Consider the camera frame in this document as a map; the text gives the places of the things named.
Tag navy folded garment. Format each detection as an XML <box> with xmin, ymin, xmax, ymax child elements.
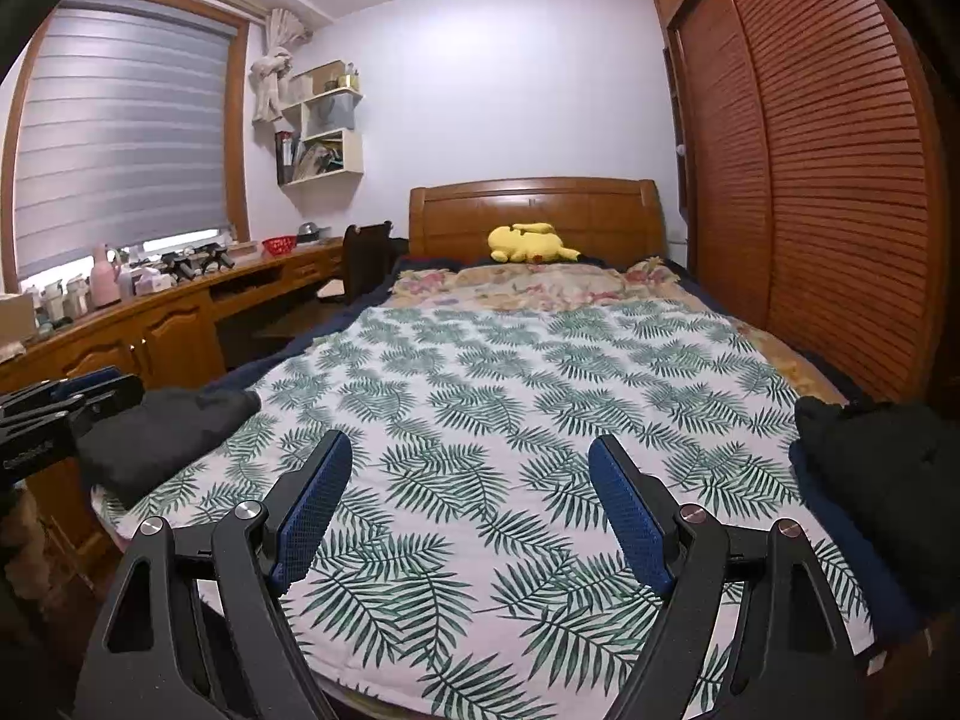
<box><xmin>787</xmin><ymin>439</ymin><xmax>927</xmax><ymax>642</ymax></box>

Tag wooden bed headboard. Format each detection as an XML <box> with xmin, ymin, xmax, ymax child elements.
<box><xmin>409</xmin><ymin>178</ymin><xmax>667</xmax><ymax>267</ymax></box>

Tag dark chair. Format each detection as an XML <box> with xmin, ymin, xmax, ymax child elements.
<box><xmin>315</xmin><ymin>220</ymin><xmax>395</xmax><ymax>305</ymax></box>

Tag yellow plush toy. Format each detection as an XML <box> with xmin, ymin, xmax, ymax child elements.
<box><xmin>487</xmin><ymin>223</ymin><xmax>580</xmax><ymax>265</ymax></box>

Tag wooden window frame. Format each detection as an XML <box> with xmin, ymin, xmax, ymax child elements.
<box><xmin>0</xmin><ymin>0</ymin><xmax>252</xmax><ymax>293</ymax></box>

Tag wooden louvred wardrobe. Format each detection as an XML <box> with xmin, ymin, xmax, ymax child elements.
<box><xmin>649</xmin><ymin>0</ymin><xmax>960</xmax><ymax>406</ymax></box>

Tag person's left hand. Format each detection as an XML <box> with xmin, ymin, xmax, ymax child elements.
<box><xmin>6</xmin><ymin>491</ymin><xmax>47</xmax><ymax>582</ymax></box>

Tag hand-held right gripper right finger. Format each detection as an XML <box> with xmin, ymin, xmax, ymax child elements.
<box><xmin>589</xmin><ymin>433</ymin><xmax>860</xmax><ymax>720</ymax></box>

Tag tied beige curtain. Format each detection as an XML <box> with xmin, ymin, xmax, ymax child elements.
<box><xmin>250</xmin><ymin>9</ymin><xmax>312</xmax><ymax>123</ymax></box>

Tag dark grey folded garment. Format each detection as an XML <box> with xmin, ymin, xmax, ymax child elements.
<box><xmin>75</xmin><ymin>388</ymin><xmax>263</xmax><ymax>509</ymax></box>

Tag cardboard box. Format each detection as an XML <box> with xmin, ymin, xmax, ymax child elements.
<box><xmin>0</xmin><ymin>292</ymin><xmax>37</xmax><ymax>346</ymax></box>

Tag grey window blind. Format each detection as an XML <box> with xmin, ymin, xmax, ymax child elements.
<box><xmin>15</xmin><ymin>7</ymin><xmax>241</xmax><ymax>278</ymax></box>

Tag white wall shelf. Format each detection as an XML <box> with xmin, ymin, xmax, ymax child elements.
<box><xmin>277</xmin><ymin>60</ymin><xmax>366</xmax><ymax>187</ymax></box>

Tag wooden desk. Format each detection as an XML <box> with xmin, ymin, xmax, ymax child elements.
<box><xmin>0</xmin><ymin>236</ymin><xmax>346</xmax><ymax>563</ymax></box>

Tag pink bottle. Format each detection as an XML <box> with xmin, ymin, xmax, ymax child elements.
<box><xmin>90</xmin><ymin>244</ymin><xmax>122</xmax><ymax>308</ymax></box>

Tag wooden bed with leaf-print cover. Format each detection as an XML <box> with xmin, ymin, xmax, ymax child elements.
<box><xmin>94</xmin><ymin>298</ymin><xmax>875</xmax><ymax>720</ymax></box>

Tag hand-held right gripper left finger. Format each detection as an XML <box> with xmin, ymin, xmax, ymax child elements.
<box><xmin>71</xmin><ymin>429</ymin><xmax>353</xmax><ymax>720</ymax></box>

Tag navy bedspread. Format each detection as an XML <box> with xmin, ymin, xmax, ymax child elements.
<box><xmin>206</xmin><ymin>259</ymin><xmax>410</xmax><ymax>395</ymax></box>

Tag black double-breasted coat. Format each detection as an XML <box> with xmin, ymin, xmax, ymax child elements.
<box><xmin>793</xmin><ymin>394</ymin><xmax>960</xmax><ymax>605</ymax></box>

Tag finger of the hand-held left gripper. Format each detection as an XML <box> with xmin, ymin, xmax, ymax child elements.
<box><xmin>43</xmin><ymin>375</ymin><xmax>145</xmax><ymax>437</ymax></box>
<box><xmin>0</xmin><ymin>366</ymin><xmax>125</xmax><ymax>421</ymax></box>

